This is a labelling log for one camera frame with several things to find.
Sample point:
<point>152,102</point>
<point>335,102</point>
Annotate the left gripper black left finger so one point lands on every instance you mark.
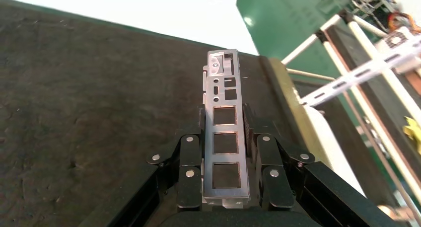
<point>189,173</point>

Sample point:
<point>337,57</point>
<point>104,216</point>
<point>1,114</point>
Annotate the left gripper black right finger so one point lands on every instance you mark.
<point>274,182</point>

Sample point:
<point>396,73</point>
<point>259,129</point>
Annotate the metal plate with square cutouts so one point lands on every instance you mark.
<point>225,128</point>

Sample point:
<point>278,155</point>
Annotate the white and black tube trolley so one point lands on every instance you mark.
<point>368,97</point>

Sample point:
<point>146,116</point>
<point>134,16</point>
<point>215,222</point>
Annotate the dark mat with brass edges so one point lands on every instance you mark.
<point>82,103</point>

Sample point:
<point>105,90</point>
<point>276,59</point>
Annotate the yellow crumpled item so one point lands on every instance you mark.
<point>413,131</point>

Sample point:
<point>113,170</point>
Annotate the white slotted shelf post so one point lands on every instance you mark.
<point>361,72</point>

